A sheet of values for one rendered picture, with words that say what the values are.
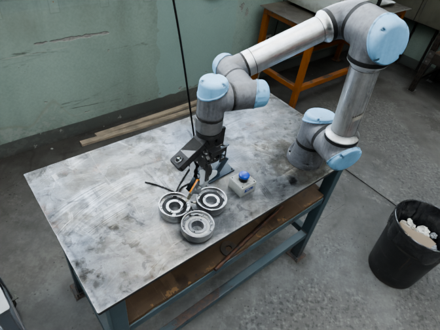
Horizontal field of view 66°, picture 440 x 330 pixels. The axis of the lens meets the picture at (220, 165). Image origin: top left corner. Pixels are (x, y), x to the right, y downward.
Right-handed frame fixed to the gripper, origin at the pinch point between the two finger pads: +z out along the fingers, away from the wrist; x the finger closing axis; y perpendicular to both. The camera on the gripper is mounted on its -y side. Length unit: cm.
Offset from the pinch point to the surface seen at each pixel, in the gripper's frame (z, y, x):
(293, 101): 80, 186, 86
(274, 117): 13, 66, 22
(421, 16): 30, 379, 78
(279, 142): 13, 53, 8
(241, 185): 8.8, 17.8, -3.9
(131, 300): 38.3, -27.8, -3.3
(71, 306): 93, -41, 37
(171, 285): 38.3, -13.9, -7.0
